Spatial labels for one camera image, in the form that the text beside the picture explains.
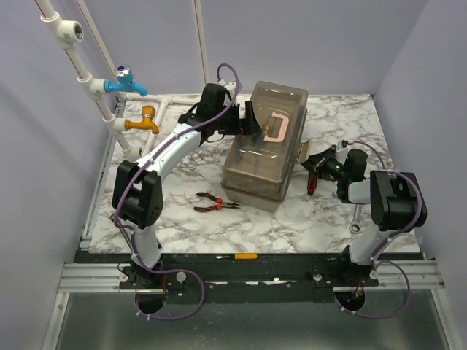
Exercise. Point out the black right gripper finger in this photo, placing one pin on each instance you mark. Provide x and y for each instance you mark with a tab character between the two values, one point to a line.
320	159
313	169

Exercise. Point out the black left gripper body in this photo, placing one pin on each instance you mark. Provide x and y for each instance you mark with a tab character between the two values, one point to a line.
230	123

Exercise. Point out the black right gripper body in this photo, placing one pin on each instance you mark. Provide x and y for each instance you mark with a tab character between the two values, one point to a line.
333	169

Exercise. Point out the beige toolbox with clear lid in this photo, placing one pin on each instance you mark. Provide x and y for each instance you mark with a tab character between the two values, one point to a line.
258	175

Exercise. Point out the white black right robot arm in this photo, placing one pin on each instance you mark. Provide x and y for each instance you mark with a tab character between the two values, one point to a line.
395	199

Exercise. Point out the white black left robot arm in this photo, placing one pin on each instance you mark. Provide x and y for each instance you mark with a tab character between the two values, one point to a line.
138	195

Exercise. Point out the red black utility knife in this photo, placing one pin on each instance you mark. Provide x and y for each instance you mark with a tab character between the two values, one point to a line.
312	183

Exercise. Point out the steel ratchet wrench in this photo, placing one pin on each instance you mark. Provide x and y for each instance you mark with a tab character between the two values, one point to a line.
355	225

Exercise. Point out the orange black needle-nose pliers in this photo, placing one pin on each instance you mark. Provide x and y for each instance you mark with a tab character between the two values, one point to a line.
219	203

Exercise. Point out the orange water tap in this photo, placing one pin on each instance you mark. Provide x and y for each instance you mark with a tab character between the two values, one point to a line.
147	123

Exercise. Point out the blue water tap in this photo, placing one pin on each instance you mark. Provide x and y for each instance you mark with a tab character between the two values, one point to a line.
125	82

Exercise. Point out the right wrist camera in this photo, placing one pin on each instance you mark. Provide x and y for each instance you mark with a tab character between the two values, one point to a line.
342	150

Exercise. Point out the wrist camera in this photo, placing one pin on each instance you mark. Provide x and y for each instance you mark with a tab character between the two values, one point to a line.
232	87
342	150

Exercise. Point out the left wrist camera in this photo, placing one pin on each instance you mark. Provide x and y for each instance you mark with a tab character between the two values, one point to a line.
232	87

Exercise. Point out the orange handled screwdriver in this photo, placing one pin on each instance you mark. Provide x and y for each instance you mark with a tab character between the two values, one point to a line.
241	256

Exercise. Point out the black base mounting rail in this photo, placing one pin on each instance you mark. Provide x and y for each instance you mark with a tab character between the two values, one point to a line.
201	279

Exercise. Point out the white pvc pipe frame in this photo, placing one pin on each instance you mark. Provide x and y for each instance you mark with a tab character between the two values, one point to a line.
67	33

